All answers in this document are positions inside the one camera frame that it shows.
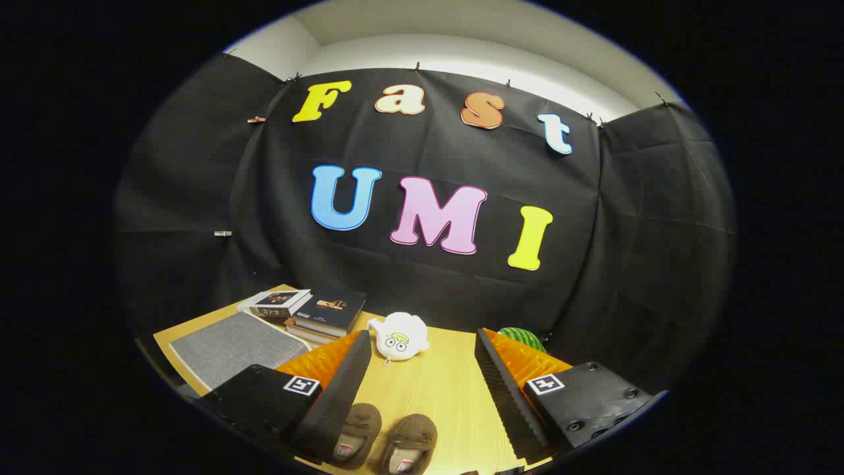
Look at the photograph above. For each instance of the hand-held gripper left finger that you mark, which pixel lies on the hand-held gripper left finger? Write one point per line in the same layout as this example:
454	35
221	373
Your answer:
339	396

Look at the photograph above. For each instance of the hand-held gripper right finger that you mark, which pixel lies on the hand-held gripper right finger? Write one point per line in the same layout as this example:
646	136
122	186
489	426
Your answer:
508	396

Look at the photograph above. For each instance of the brown fuzzy shoe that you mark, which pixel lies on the brown fuzzy shoe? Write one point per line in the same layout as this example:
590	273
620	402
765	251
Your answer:
362	422
415	432

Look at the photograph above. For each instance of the grey fabric storage box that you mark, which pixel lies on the grey fabric storage box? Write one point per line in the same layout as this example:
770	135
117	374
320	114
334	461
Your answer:
231	346

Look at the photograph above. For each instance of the watermelon slice plush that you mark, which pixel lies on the watermelon slice plush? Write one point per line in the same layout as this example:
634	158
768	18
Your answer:
524	340

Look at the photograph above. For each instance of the brown cover book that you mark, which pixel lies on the brown cover book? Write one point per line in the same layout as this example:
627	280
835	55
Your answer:
306	337
310	328

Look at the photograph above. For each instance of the white plush toy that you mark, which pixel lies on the white plush toy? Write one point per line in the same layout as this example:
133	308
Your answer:
399	340

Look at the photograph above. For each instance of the dark cover book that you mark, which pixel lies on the dark cover book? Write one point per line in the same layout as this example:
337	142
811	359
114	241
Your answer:
333	307

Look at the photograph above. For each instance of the white cover book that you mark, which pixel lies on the white cover book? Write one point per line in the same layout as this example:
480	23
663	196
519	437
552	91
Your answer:
277	302

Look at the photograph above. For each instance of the black backdrop cloth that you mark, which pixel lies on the black backdrop cloth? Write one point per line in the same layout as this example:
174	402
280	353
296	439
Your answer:
422	145

